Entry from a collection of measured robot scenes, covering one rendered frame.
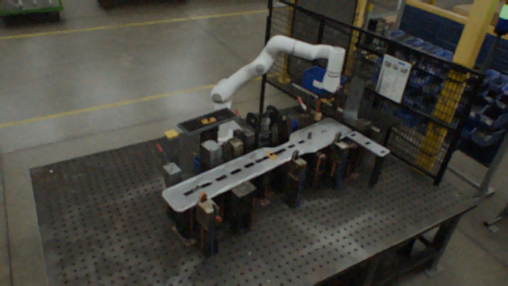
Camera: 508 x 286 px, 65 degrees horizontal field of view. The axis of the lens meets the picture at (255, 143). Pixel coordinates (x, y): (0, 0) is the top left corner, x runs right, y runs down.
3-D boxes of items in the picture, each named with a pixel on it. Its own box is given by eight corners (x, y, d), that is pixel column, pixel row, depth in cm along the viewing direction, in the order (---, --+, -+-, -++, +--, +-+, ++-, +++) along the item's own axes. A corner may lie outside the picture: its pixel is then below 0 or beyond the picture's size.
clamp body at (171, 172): (172, 224, 231) (168, 176, 211) (163, 213, 238) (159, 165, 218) (186, 217, 237) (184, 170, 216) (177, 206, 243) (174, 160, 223)
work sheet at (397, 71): (400, 105, 277) (413, 63, 260) (374, 92, 291) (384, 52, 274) (402, 104, 278) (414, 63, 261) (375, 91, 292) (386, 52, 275)
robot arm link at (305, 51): (295, 48, 254) (341, 62, 250) (290, 56, 241) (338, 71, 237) (299, 34, 249) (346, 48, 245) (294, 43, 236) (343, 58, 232)
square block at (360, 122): (354, 167, 288) (365, 125, 268) (346, 161, 293) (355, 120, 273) (361, 163, 292) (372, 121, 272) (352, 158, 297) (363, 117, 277)
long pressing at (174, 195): (180, 217, 197) (179, 214, 196) (158, 192, 211) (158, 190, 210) (355, 132, 273) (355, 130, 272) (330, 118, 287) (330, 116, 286)
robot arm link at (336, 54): (328, 65, 247) (326, 71, 240) (332, 44, 240) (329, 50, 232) (341, 67, 245) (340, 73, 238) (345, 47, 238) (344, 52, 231)
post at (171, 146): (173, 199, 249) (168, 141, 224) (167, 192, 253) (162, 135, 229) (183, 194, 253) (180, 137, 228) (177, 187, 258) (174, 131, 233)
